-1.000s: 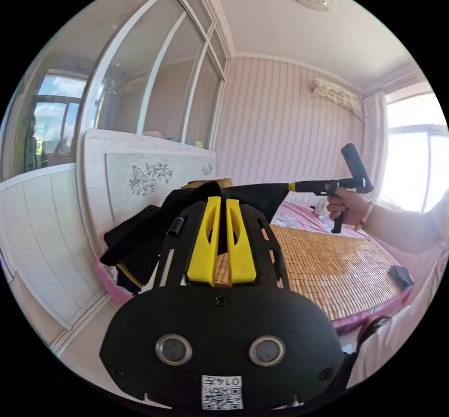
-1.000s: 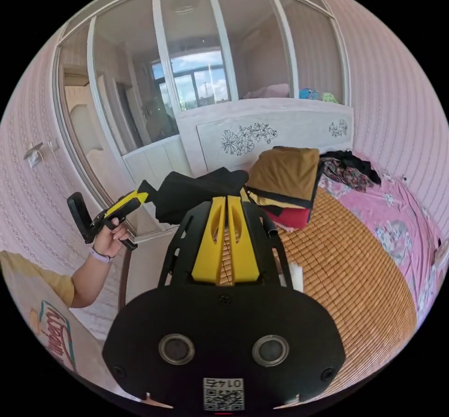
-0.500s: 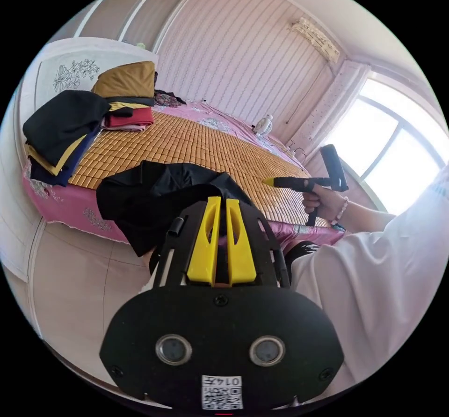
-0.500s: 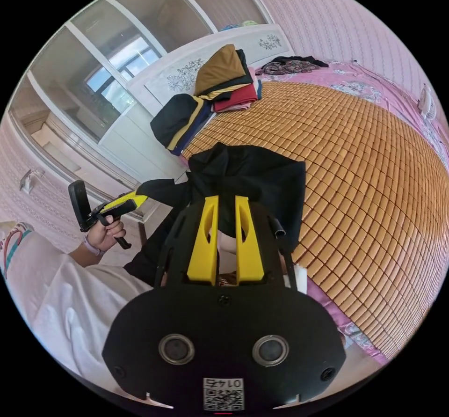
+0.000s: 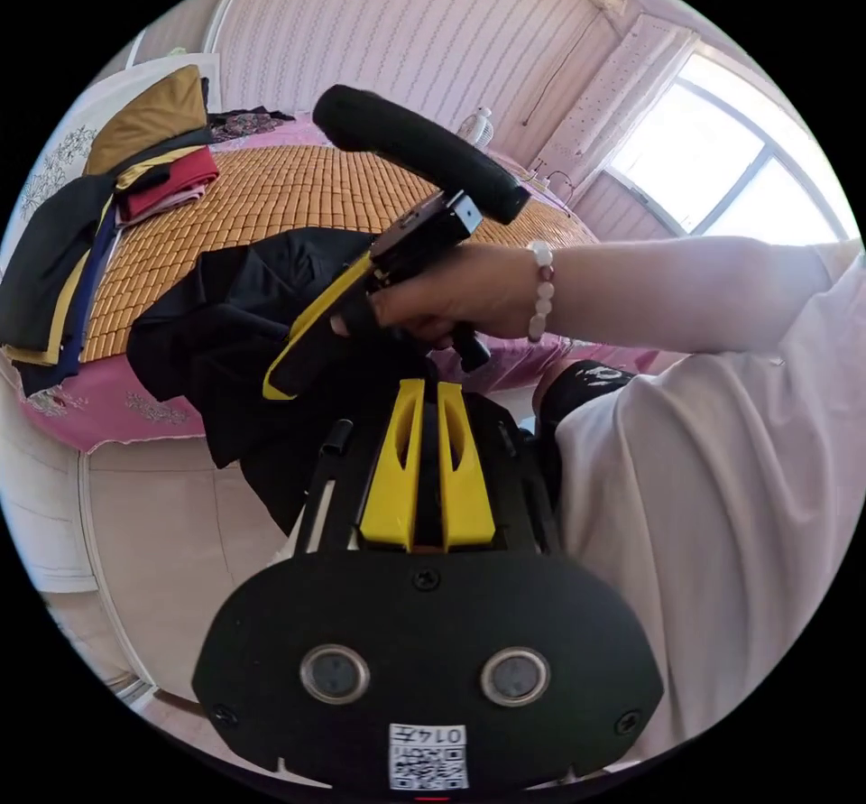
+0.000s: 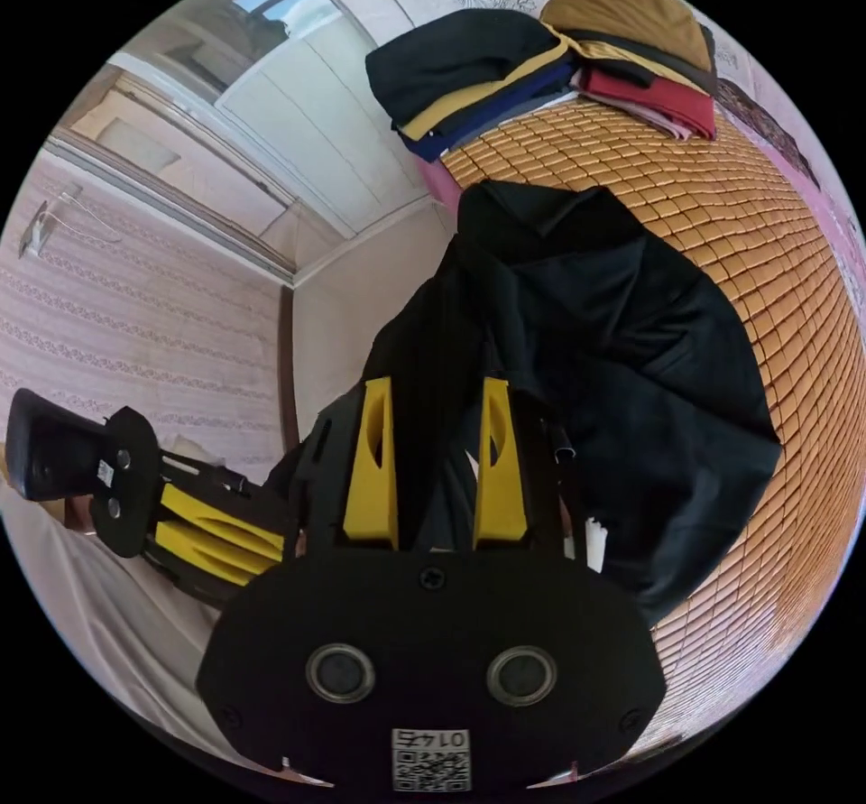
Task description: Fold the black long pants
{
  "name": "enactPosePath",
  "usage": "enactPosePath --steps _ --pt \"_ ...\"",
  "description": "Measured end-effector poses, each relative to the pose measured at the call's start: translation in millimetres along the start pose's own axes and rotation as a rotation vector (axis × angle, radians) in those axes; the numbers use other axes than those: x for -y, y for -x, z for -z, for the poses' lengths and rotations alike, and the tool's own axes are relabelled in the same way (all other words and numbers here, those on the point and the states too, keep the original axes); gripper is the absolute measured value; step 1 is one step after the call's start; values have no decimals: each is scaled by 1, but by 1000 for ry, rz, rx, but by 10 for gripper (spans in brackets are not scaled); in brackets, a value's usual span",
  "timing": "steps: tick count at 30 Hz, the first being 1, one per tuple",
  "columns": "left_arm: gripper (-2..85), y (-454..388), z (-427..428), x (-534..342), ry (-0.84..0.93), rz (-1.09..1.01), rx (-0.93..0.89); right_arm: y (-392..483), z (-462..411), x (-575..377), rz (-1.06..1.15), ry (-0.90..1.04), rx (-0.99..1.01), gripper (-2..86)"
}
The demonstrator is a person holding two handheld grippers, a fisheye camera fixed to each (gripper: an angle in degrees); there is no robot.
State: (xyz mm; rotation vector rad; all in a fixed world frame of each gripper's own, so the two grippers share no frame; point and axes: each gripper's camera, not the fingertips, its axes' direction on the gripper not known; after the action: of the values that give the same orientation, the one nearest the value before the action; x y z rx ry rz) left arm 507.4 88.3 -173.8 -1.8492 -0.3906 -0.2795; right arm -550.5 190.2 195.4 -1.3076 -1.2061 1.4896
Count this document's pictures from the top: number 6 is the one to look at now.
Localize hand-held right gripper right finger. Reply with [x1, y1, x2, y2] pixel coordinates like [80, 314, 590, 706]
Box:
[473, 376, 529, 541]

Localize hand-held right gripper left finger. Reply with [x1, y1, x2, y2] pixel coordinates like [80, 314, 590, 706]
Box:
[343, 376, 401, 542]

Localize black long pants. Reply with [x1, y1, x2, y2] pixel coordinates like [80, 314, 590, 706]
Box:
[267, 180, 785, 631]

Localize person's left hand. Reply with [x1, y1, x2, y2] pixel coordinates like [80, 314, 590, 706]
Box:
[63, 494, 100, 537]

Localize person's body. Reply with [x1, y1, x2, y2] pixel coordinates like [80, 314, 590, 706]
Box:
[0, 438, 231, 762]

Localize bed with woven mat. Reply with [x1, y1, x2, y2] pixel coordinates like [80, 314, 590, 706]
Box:
[416, 39, 866, 751]

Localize pile of clothes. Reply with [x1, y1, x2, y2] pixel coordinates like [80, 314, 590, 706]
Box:
[364, 0, 720, 163]

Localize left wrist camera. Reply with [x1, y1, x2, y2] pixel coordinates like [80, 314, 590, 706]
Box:
[5, 387, 113, 502]

